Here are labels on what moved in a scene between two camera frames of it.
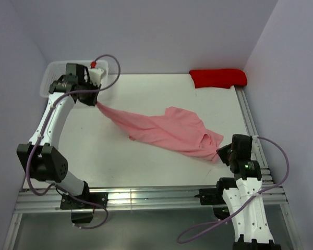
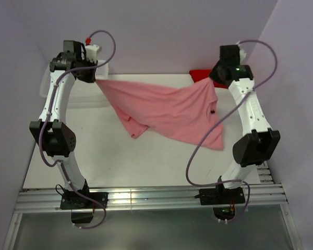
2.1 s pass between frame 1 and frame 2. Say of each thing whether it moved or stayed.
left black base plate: stayed
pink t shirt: moved
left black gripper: moved
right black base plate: stayed
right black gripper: moved
